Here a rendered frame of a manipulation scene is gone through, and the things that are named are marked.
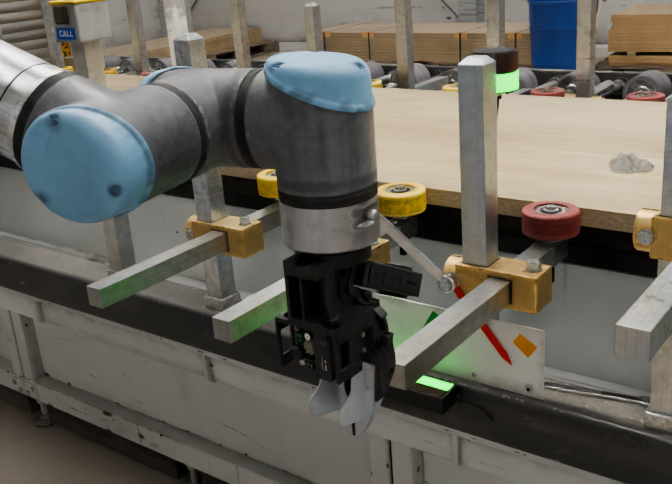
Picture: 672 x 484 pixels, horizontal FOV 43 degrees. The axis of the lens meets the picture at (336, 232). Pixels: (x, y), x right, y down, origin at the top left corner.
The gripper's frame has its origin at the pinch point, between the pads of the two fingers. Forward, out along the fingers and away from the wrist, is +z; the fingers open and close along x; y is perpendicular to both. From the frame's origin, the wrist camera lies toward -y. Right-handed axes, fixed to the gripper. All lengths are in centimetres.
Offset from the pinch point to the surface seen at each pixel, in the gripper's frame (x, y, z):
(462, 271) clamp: -5.3, -31.5, -3.7
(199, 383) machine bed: -90, -57, 50
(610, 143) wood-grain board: -6, -88, -8
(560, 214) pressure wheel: 2.2, -45.7, -8.3
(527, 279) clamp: 3.8, -31.5, -4.3
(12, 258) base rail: -112, -30, 13
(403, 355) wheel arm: 0.2, -8.3, -3.6
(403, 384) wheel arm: 1.3, -6.4, -1.3
